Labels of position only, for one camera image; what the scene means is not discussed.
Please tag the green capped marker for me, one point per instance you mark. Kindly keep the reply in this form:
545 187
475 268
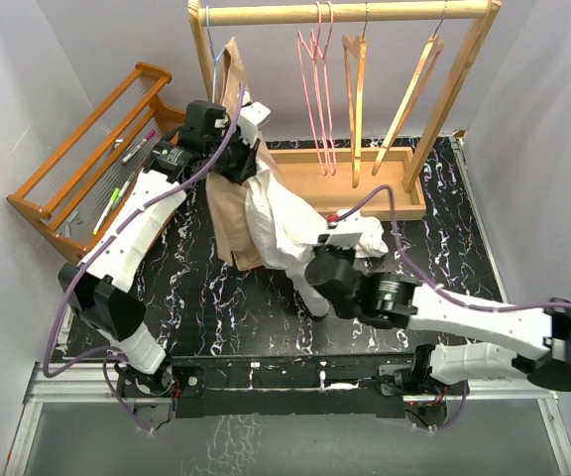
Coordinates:
112 200

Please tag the beige t shirt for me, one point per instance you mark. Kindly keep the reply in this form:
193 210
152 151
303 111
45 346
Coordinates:
226 186

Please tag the white t shirt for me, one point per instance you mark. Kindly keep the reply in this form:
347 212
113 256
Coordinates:
285 229

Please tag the blue wire hanger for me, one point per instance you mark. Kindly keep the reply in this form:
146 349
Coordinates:
216 56

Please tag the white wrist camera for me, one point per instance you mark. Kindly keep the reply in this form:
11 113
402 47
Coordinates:
353 231
251 119

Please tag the purple capped marker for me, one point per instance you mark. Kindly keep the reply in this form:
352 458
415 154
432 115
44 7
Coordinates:
133 150

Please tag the pink wire hanger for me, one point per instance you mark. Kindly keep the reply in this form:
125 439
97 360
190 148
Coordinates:
326 115
309 50

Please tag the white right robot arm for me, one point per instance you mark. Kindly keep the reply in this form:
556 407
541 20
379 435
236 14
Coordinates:
505 341

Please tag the orange wooden shelf rack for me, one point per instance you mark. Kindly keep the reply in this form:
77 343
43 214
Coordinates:
64 197

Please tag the light wooden hanger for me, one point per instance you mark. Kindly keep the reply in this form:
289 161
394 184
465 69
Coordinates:
422 73

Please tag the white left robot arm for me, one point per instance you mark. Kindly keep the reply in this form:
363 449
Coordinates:
97 289

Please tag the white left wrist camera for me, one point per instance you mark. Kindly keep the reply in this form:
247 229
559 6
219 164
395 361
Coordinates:
251 119

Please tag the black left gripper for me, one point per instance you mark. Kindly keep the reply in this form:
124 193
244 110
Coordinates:
249 166

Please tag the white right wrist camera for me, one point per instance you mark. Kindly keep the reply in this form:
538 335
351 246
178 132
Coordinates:
353 231

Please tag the white green marker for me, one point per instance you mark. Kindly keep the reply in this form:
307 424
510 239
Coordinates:
123 189

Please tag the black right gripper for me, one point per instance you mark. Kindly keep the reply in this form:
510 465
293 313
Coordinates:
323 247

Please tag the wooden clothes rack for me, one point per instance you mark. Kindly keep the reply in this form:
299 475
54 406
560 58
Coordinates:
401 167

